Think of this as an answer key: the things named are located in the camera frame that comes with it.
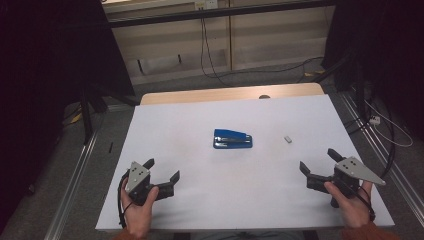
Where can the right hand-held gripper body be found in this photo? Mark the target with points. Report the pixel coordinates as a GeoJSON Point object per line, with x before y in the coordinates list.
{"type": "Point", "coordinates": [350, 170]}

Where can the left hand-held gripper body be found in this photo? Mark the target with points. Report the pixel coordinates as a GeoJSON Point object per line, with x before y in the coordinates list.
{"type": "Point", "coordinates": [137, 176]}

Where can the small grey staple strip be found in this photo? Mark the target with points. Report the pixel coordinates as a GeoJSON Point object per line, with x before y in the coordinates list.
{"type": "Point", "coordinates": [288, 139]}

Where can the blue stapler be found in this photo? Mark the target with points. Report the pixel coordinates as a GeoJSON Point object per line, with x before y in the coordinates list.
{"type": "Point", "coordinates": [231, 140]}

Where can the person's left hand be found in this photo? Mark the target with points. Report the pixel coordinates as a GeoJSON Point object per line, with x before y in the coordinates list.
{"type": "Point", "coordinates": [138, 218]}

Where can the person's right hand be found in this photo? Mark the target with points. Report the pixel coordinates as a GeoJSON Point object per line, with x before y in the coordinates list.
{"type": "Point", "coordinates": [355, 210]}

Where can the small black stick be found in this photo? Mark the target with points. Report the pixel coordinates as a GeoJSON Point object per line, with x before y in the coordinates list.
{"type": "Point", "coordinates": [110, 147]}

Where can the white power plug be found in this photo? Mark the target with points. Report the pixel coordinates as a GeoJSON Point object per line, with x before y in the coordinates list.
{"type": "Point", "coordinates": [375, 120]}

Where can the white table cover sheet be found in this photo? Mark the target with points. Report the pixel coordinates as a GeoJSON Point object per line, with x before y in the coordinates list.
{"type": "Point", "coordinates": [233, 186]}

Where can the black metal stand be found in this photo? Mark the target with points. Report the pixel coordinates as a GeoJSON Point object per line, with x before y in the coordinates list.
{"type": "Point", "coordinates": [87, 123]}
{"type": "Point", "coordinates": [359, 90]}

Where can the black curtain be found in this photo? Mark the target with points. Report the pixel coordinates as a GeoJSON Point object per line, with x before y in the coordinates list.
{"type": "Point", "coordinates": [50, 66]}
{"type": "Point", "coordinates": [383, 50]}

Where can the black horizontal bar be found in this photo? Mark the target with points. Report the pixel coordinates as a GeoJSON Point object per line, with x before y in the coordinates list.
{"type": "Point", "coordinates": [216, 14]}

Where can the aluminium floor rail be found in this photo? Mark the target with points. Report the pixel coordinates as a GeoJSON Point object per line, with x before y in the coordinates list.
{"type": "Point", "coordinates": [71, 190]}
{"type": "Point", "coordinates": [396, 173]}

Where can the white wall socket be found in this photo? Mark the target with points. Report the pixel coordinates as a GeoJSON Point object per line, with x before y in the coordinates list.
{"type": "Point", "coordinates": [206, 4]}

